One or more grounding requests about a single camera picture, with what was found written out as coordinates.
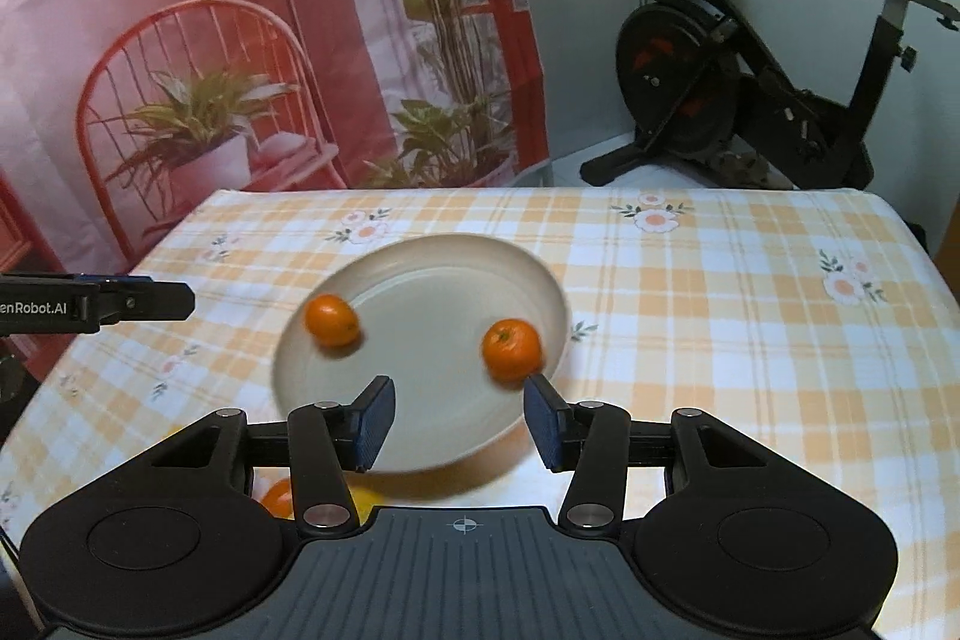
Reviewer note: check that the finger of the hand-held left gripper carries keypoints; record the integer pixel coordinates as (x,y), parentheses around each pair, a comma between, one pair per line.
(150,301)

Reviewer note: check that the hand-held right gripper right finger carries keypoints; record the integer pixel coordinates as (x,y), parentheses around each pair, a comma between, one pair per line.
(544,426)

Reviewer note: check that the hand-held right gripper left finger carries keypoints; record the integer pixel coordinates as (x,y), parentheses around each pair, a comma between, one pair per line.
(373,424)

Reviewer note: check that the small mandarin orange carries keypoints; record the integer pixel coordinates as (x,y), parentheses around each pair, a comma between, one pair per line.
(511,349)
(332,321)

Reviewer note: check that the beige round plate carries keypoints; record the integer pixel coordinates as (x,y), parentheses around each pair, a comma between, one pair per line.
(435,325)

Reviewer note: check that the large round orange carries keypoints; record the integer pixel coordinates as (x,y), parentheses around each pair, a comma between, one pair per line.
(277,499)

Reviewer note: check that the checked floral tablecloth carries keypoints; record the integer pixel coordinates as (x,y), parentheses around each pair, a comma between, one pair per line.
(712,325)

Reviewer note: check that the black exercise bike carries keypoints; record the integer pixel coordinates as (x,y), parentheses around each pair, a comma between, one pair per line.
(675,63)

